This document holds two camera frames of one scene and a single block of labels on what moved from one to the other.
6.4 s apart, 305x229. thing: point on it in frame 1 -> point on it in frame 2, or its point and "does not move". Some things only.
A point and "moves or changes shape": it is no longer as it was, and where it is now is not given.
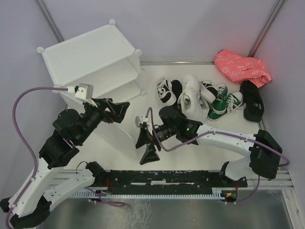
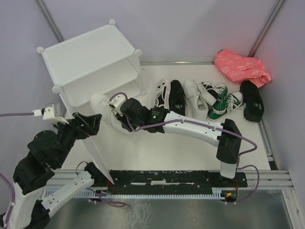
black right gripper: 150,155 -> 123,118
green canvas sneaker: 219,108 does not move
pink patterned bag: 238,68 does not move
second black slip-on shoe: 254,106 does not move
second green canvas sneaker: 234,100 does not move
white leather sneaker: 189,100 moves or changes shape
